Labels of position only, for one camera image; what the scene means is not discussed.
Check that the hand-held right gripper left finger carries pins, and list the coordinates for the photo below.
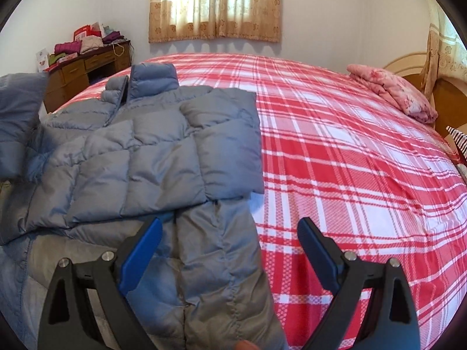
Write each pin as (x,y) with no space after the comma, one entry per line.
(142,255)

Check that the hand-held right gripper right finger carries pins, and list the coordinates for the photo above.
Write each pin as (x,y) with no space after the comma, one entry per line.
(317,251)

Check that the grey-blue puffer jacket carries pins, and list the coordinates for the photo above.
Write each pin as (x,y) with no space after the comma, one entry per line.
(146,153)

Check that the purple folded clothes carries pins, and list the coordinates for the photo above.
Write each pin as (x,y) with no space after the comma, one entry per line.
(114,37)

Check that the magenta folded clothes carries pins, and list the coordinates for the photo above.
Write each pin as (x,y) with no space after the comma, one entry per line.
(67,48)

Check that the person's right hand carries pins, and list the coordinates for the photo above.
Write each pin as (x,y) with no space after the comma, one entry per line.
(245,345)

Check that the bed with red plaid sheet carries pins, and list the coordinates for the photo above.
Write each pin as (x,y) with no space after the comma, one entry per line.
(346,189)

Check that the striped pillow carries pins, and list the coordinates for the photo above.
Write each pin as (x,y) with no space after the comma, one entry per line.
(460,142)

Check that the brown wooden desk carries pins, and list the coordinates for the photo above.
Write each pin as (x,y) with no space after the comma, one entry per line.
(80,73)

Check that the wooden headboard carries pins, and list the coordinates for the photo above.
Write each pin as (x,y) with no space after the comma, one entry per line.
(448,105)

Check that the green folded cloth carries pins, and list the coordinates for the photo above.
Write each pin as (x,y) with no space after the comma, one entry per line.
(56,59)

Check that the pale pink quilted cloth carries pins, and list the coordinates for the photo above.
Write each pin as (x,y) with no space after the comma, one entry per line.
(91,45)

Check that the white printed card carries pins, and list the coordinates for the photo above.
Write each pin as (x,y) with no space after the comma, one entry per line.
(42,60)

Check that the red box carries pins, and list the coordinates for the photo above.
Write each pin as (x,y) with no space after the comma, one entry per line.
(82,32)

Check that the beige floral side curtain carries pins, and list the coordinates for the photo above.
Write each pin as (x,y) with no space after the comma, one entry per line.
(443,54)

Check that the beige patterned window curtain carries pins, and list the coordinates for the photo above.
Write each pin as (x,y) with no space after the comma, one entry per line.
(215,11)

